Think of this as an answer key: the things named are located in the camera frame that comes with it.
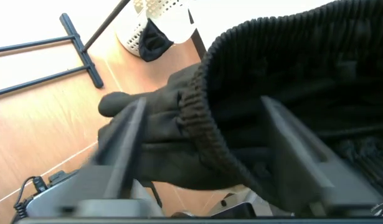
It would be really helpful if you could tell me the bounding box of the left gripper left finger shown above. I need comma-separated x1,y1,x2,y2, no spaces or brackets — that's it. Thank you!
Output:
26,97,148,218

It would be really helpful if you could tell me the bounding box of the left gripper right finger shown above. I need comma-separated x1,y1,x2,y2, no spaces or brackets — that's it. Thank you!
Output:
260,95,383,218

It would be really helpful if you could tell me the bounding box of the black garment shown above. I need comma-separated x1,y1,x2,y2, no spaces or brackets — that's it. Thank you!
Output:
97,0,383,215

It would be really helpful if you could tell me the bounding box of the heap of clothes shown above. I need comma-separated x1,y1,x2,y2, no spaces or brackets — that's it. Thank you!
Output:
138,17,175,62

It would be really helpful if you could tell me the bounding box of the black clothes rack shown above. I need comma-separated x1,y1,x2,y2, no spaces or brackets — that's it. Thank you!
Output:
0,0,132,98

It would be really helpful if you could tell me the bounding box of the white laundry basket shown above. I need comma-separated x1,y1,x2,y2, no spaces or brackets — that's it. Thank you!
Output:
115,0,198,58

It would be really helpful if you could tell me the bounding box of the black cable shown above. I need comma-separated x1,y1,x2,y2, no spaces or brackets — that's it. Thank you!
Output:
12,175,49,218

